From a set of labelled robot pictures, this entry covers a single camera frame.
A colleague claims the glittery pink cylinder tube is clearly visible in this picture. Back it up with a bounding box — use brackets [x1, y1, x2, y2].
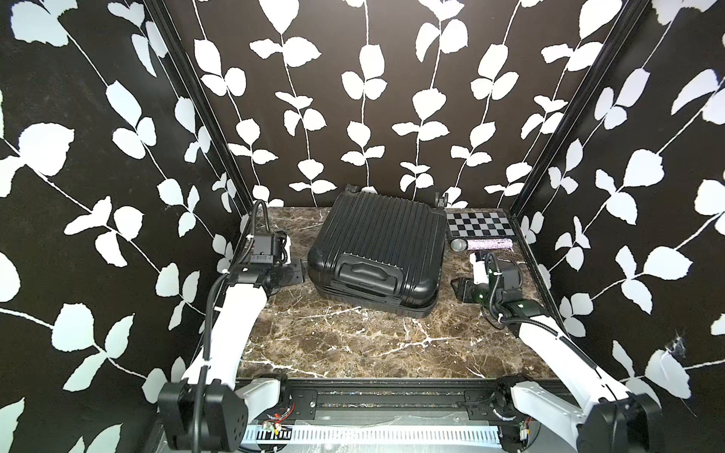
[450, 238, 514, 252]

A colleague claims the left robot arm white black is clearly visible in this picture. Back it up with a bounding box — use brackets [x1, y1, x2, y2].
[157, 230, 304, 452]

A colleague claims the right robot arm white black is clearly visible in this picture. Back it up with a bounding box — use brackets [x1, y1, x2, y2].
[451, 252, 665, 452]

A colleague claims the black ribbed hard-shell suitcase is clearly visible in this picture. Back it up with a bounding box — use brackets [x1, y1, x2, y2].
[307, 185, 449, 318]

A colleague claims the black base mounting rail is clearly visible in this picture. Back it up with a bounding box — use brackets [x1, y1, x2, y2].
[251, 375, 528, 425]

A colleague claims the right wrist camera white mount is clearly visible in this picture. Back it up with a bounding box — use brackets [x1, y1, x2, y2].
[469, 251, 490, 285]

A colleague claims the black white checkerboard plate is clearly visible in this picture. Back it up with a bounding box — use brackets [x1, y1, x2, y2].
[447, 211, 515, 239]

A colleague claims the white slotted cable duct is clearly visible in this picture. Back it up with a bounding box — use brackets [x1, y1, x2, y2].
[241, 425, 502, 450]

